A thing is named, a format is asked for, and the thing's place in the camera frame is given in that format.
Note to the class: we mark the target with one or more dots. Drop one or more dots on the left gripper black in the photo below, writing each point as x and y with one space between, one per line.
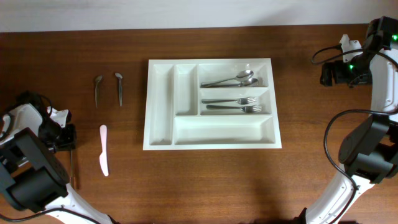
69 129

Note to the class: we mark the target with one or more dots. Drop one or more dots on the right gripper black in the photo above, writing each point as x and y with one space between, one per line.
340 76

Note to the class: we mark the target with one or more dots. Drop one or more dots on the small steel teaspoon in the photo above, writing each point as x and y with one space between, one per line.
120 87
97 82

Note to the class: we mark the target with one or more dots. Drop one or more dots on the steel spoon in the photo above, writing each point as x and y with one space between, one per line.
247 83
240 77

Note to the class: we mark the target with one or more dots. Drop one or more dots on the steel fork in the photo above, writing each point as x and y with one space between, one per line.
244 109
240 101

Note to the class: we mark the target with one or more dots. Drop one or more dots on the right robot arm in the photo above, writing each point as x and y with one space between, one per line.
368 154

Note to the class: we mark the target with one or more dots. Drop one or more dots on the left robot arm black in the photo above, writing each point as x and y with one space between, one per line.
32 178

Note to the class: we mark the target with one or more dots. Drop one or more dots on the white plastic cutlery tray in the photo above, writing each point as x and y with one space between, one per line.
176 119

